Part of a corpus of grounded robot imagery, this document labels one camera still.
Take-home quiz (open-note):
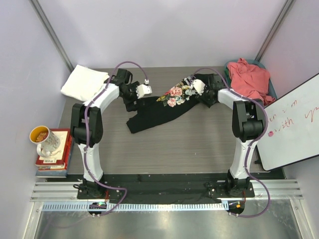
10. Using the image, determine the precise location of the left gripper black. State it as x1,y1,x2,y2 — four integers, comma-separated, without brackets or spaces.
120,82,145,112

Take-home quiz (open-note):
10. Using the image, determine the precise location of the black floral t shirt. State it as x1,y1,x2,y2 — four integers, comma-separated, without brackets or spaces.
126,74,214,134

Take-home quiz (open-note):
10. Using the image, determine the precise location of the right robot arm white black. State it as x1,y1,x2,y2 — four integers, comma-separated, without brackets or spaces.
193,74,266,197

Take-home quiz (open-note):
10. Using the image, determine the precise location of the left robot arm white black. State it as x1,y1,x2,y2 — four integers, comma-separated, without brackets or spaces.
70,69,139,199

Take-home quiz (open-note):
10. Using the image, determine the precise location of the bottom book in stack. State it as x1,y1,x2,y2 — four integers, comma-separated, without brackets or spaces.
35,140,74,178

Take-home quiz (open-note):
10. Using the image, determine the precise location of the pink crumpled t shirt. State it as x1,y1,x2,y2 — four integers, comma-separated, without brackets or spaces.
227,58,275,105

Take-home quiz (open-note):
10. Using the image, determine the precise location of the folded white t shirt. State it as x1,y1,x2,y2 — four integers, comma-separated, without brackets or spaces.
60,65,110,102

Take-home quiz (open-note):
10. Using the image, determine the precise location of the red top book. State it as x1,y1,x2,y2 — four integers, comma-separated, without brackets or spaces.
35,128,72,169

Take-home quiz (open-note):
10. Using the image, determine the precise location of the whiteboard with red writing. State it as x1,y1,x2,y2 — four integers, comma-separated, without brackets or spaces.
257,75,319,171

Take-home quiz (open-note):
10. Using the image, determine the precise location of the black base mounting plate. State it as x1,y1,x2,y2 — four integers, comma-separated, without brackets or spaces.
73,173,255,200

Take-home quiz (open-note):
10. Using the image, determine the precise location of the floral mug yellow inside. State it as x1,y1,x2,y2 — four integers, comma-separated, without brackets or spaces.
29,125,60,157

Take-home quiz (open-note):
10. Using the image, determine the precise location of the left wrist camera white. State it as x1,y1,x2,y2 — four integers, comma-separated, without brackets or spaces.
136,84,152,99

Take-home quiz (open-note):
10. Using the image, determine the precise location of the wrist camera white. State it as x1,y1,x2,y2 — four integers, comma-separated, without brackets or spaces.
191,79,205,96
136,84,152,99

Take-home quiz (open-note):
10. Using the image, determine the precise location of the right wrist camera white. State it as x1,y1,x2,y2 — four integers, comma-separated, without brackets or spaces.
191,79,205,96

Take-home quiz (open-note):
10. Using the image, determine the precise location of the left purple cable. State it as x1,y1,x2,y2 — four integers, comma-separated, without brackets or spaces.
84,61,150,216

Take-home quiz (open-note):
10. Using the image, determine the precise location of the aluminium rail frame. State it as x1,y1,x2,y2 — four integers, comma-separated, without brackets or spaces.
30,180,303,204

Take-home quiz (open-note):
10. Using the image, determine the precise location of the white slotted cable duct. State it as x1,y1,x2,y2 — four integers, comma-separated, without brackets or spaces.
42,201,229,213

